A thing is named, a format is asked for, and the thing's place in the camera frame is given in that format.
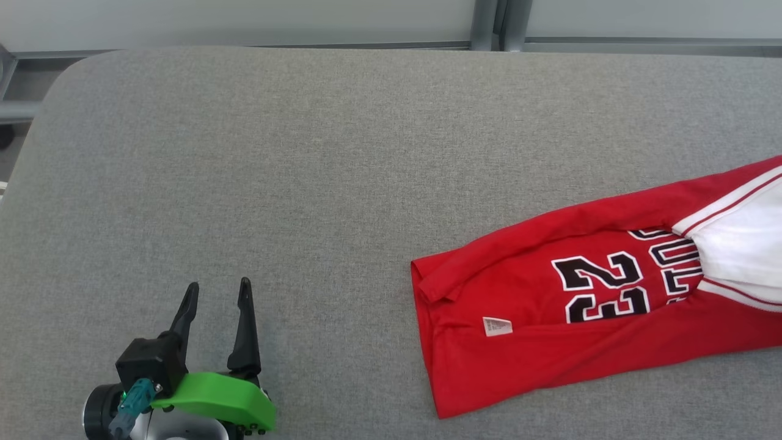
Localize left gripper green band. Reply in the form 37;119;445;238
144;277;277;440

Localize red jersey shirt white sleeves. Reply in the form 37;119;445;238
411;156;782;420

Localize grey fabric sofa cushion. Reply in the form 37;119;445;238
0;48;782;440

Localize grey metal cart frame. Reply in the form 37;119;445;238
0;43;43;150

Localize grey metal partition post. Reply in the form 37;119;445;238
469;0;499;52
501;0;533;53

